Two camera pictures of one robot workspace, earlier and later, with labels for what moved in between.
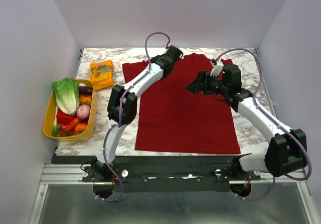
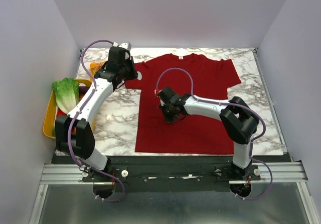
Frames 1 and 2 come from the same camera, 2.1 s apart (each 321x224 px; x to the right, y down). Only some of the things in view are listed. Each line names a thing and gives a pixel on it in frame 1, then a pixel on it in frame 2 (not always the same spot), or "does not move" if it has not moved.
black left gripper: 160,57 → 134,74
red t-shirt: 172,118 does not move
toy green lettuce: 67,95 does not move
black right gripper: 202,82 → 170,112
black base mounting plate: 161,174 does not move
